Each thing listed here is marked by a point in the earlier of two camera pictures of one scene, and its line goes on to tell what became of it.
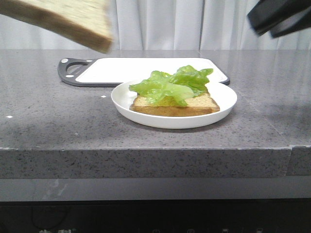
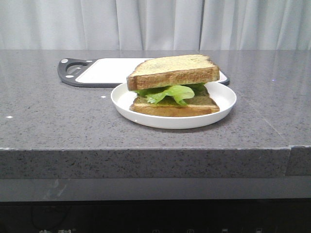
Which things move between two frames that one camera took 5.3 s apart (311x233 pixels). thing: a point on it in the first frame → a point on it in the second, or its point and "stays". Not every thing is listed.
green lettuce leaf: [186, 83] stays
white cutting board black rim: [93, 72] stays
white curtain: [163, 24] stays
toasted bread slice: [87, 22] → [173, 70]
